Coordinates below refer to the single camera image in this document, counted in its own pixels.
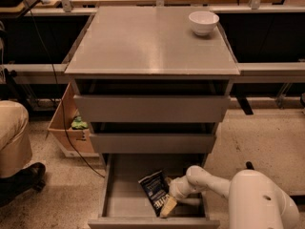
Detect bottom grey drawer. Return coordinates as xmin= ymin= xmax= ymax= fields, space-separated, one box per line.
xmin=89 ymin=154 xmax=220 ymax=229

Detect blue chip bag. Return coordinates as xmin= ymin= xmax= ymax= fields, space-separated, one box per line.
xmin=138 ymin=170 xmax=169 ymax=217

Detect cardboard box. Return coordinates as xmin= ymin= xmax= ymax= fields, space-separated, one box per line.
xmin=48 ymin=83 xmax=97 ymax=157

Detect person leg beige trousers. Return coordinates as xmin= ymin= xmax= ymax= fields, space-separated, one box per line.
xmin=0 ymin=100 xmax=32 ymax=178

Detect green toy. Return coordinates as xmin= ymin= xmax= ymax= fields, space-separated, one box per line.
xmin=71 ymin=116 xmax=88 ymax=130

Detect middle grey drawer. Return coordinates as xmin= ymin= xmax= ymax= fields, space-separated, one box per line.
xmin=90 ymin=122 xmax=215 ymax=154

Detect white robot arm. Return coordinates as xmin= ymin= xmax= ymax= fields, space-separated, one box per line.
xmin=160 ymin=165 xmax=299 ymax=229

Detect black metal stand leg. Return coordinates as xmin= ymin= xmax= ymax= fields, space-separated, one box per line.
xmin=246 ymin=161 xmax=254 ymax=170

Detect top grey drawer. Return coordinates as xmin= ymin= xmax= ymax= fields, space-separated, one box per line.
xmin=73 ymin=79 xmax=230 ymax=123

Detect black shoe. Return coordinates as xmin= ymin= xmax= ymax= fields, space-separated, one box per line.
xmin=0 ymin=162 xmax=46 ymax=207

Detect grey drawer cabinet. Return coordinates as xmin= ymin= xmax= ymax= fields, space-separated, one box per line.
xmin=64 ymin=6 xmax=241 ymax=174

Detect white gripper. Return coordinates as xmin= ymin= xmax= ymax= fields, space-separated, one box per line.
xmin=160 ymin=177 xmax=201 ymax=218

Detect black cable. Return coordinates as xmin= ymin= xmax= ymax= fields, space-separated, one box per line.
xmin=13 ymin=0 xmax=106 ymax=178

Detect white bowl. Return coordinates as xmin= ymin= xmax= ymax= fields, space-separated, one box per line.
xmin=189 ymin=11 xmax=219 ymax=35

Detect grey drawer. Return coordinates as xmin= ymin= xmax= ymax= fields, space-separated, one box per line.
xmin=89 ymin=154 xmax=220 ymax=229
xmin=73 ymin=79 xmax=230 ymax=123
xmin=90 ymin=122 xmax=215 ymax=154

